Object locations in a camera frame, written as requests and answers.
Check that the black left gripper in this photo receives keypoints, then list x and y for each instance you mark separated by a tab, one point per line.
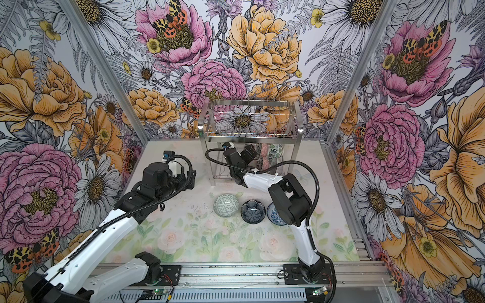
181	180

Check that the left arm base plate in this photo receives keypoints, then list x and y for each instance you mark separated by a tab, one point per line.
163	275

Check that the aluminium right corner post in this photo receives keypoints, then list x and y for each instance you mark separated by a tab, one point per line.
368	51

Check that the dark blue floral bowl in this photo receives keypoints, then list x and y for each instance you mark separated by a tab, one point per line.
253	211

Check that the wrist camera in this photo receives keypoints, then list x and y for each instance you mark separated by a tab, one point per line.
168	154
226	145

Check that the black white floral bowl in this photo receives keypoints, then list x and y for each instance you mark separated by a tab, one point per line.
263	150

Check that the teal geometric pattern bowl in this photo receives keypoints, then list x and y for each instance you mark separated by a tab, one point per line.
226	205

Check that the aluminium corner post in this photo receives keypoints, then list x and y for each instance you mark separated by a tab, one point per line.
89	40
368	51

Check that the white blue dotted bowl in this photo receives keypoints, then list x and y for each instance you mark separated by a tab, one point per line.
273	215

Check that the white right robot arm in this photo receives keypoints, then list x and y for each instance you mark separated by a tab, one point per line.
291	201

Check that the white vented cable duct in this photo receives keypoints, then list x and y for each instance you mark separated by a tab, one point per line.
212	295

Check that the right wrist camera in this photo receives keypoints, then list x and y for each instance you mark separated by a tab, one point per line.
226	145

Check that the steel two-tier dish rack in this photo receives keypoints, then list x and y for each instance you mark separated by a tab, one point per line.
252	121

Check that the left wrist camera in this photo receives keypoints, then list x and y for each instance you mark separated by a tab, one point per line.
168	154

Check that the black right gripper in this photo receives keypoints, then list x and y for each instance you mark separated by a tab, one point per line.
251	151

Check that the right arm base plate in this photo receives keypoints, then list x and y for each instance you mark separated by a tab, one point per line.
299	273

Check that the aluminium left corner post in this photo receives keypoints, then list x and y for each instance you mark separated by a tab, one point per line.
89	40

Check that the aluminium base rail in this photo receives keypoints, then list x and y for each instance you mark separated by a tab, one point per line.
272	274

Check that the green leaf pattern bowl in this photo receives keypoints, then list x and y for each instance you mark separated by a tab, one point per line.
276	151

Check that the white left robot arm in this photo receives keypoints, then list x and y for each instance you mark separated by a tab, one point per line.
68	280

